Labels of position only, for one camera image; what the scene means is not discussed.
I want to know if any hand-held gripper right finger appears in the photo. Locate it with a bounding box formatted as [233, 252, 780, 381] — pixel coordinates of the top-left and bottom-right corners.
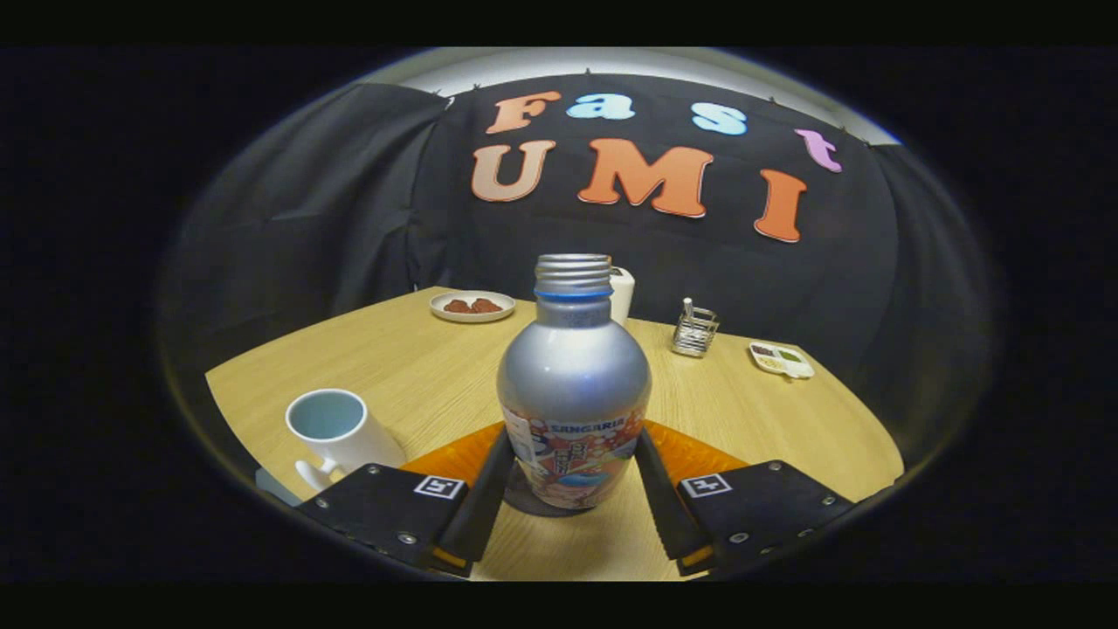
[634, 425, 857, 575]

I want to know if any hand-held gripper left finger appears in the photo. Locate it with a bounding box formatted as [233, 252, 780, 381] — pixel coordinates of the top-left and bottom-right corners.
[295, 425, 516, 579]

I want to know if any dark brown round coaster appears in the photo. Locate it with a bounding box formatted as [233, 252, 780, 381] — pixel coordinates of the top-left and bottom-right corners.
[502, 463, 595, 518]

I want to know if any white cup with blue inside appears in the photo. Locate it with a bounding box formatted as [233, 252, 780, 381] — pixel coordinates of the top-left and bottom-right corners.
[285, 389, 408, 492]

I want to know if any silver bottle with colourful label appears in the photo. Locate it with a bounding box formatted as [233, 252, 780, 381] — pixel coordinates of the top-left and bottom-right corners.
[496, 253, 652, 510]

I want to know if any wooden table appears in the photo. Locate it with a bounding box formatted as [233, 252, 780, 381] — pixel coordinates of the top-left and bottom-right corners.
[205, 287, 905, 582]

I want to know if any white divided tray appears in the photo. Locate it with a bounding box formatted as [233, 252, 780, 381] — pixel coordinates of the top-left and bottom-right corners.
[749, 341, 815, 380]

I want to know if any white round plate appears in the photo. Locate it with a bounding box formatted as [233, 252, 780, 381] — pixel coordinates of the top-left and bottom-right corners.
[429, 290, 516, 324]

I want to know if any white toaster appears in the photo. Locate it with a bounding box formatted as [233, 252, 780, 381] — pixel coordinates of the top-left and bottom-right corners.
[609, 266, 636, 326]

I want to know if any wire cutlery holder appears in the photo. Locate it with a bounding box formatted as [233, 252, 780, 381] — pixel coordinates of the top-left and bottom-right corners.
[671, 298, 721, 358]

